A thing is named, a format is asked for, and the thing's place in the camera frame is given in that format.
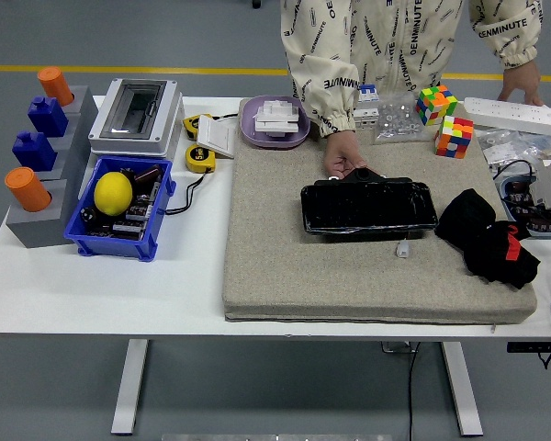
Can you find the person's left hand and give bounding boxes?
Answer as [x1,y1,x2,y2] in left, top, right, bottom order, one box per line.
[496,59,545,107]

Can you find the person's right hand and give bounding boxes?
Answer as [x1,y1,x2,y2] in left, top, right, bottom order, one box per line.
[322,130,368,178]

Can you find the black glossy panel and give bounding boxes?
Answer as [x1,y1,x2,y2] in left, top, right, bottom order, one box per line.
[300,167,440,243]

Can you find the black rag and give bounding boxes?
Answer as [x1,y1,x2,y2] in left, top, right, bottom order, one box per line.
[433,187,542,290]

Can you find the white power strip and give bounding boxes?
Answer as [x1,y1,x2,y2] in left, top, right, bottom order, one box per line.
[462,96,551,137]

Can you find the clear bag of nuts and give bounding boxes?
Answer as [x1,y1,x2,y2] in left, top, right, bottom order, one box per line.
[371,91,435,146]

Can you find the white blue circuit breaker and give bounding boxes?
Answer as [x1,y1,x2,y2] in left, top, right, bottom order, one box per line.
[353,84,381,130]

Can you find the clear bags of small parts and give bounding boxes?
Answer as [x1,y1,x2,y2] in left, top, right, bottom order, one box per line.
[479,128,551,169]

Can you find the colourful puzzle cube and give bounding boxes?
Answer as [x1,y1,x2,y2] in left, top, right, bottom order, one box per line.
[415,85,459,128]
[434,115,475,160]

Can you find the purple dish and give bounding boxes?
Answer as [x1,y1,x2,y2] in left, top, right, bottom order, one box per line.
[238,95,311,149]

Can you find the white electrical module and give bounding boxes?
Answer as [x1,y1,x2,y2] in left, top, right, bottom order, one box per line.
[530,158,551,212]

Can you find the grey-brown mat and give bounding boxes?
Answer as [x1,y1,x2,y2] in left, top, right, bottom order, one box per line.
[222,96,538,326]

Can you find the person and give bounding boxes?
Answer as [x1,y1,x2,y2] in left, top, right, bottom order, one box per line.
[279,0,545,179]

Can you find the yellow tape measure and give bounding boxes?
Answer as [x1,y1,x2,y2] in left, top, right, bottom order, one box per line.
[182,113,212,141]
[185,143,217,175]

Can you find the light blue tray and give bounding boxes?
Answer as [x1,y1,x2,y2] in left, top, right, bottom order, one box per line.
[498,174,551,239]

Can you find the yellow lemon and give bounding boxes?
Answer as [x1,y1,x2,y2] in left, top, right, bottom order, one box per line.
[93,172,134,217]

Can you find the blue plastic bin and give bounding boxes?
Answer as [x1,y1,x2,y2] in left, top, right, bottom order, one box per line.
[62,154,177,263]

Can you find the white table leg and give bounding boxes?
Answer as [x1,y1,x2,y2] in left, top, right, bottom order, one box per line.
[110,338,151,436]
[440,342,484,437]

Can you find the black table control box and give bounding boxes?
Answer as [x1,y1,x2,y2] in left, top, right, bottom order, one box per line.
[506,341,551,354]

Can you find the orange cylinder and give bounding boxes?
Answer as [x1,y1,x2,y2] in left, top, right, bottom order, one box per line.
[4,166,53,213]
[37,66,75,107]

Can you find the blue block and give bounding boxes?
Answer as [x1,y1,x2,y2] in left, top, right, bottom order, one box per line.
[11,130,59,172]
[27,96,70,138]

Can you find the grey stepped block holder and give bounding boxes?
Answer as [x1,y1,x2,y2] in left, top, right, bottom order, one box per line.
[5,85,100,249]

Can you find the white switch parts stack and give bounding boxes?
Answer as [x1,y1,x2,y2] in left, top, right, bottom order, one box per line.
[254,99,302,139]

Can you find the black looped cable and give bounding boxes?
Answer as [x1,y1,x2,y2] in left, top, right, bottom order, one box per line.
[492,158,537,185]

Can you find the white wall switch plate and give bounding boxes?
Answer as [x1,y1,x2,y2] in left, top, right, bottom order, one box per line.
[196,114,237,160]

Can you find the metal bracket under table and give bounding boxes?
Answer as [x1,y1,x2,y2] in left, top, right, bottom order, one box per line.
[379,340,419,355]

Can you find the grey electrical enclosure box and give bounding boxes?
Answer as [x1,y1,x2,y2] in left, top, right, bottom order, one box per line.
[87,77,185,160]

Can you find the black cable under table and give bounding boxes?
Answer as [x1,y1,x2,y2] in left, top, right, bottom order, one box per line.
[406,342,422,441]

